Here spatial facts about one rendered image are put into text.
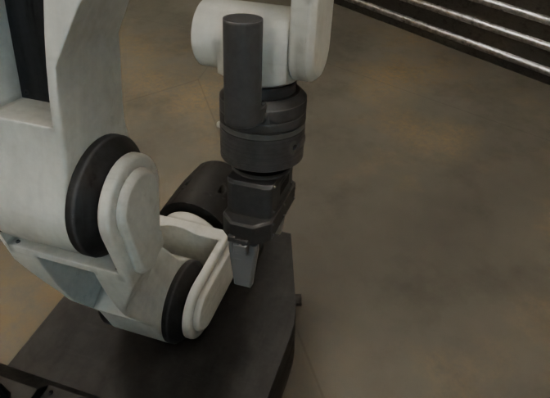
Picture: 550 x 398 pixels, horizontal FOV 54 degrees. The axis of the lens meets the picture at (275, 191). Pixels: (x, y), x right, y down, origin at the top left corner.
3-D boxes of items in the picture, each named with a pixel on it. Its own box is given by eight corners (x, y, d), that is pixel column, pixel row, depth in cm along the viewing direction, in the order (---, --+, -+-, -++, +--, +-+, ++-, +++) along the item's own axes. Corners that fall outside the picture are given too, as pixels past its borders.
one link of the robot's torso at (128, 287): (135, 260, 106) (5, 95, 65) (231, 285, 101) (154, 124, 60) (99, 336, 99) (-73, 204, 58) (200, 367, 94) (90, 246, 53)
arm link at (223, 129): (239, 179, 69) (239, 88, 62) (313, 193, 66) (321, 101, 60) (196, 234, 58) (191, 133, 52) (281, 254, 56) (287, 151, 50)
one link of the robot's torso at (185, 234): (151, 247, 112) (141, 198, 103) (242, 271, 107) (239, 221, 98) (95, 327, 96) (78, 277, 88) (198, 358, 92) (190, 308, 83)
